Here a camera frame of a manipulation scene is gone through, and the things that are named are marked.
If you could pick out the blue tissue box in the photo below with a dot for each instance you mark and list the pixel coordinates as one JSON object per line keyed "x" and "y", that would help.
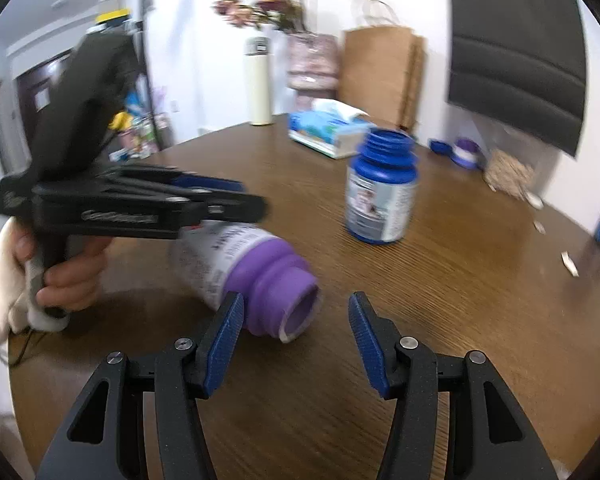
{"x": 330, "y": 127}

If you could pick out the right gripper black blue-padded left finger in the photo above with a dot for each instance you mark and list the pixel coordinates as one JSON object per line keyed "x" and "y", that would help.
{"x": 102, "y": 437}

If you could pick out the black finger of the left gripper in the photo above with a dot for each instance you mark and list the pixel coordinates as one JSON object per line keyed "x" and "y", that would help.
{"x": 223, "y": 206}

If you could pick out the purple white bottle cap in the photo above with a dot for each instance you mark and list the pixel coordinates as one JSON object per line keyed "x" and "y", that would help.
{"x": 466, "y": 153}

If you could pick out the pink textured vase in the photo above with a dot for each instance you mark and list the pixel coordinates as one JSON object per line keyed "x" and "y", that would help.
{"x": 313, "y": 68}

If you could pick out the purple Healthy Heart bottle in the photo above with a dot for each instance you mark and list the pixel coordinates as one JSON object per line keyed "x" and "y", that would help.
{"x": 280, "y": 291}

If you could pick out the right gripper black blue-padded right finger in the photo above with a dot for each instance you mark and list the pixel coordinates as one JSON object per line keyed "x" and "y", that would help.
{"x": 490, "y": 435}

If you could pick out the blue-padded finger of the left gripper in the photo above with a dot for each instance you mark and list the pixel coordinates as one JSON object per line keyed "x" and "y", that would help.
{"x": 185, "y": 180}

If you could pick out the black chair backrest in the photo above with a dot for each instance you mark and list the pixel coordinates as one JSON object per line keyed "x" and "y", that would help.
{"x": 522, "y": 63}

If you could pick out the cream thermos bottle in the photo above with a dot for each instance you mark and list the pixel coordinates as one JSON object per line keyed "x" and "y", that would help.
{"x": 258, "y": 57}

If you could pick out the blue open pill bottle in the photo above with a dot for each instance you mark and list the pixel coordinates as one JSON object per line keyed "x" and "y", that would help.
{"x": 381, "y": 187}

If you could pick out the dark brown door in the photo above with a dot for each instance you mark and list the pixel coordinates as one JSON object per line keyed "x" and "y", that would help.
{"x": 34, "y": 90}

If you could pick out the small white lid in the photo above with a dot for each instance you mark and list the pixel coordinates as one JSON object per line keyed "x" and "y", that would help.
{"x": 533, "y": 200}

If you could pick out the person's left hand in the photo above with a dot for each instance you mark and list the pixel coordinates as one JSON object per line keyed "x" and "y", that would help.
{"x": 74, "y": 284}

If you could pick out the clear jar of grains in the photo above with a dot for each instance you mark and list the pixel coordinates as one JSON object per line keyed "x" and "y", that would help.
{"x": 510, "y": 162}

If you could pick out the blue bottle cap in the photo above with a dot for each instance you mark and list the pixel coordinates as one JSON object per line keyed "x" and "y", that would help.
{"x": 440, "y": 147}

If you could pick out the cluttered metal shelf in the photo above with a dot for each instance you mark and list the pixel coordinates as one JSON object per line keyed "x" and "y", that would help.
{"x": 139, "y": 129}

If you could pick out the brown paper bag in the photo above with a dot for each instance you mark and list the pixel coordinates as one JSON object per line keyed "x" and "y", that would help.
{"x": 382, "y": 67}

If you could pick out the white paper scrap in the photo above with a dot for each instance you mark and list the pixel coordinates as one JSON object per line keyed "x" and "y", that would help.
{"x": 569, "y": 264}

